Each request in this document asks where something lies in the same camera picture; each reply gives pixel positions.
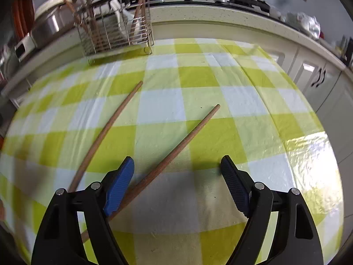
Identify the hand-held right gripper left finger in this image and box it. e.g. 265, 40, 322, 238
31, 156, 135, 265

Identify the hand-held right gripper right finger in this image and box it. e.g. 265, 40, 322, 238
221, 155, 323, 265

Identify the metal wire utensil rack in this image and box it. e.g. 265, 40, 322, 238
73, 0, 155, 65

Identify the green white checked tablecloth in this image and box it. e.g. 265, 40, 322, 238
0, 37, 345, 265

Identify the small white kitchen appliance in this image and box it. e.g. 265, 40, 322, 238
14, 33, 38, 62

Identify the white stone countertop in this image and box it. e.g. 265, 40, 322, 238
0, 1, 353, 100

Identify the stainless steel cooker white lid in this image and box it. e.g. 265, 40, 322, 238
30, 0, 80, 49

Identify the white plastic bag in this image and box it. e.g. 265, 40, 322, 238
287, 11, 322, 40

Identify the black thermos bottle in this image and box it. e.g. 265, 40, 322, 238
340, 34, 353, 64

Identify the black glass gas cooktop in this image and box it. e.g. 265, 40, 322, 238
121, 0, 272, 17

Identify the red wooden framed glass door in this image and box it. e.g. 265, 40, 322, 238
11, 0, 36, 42

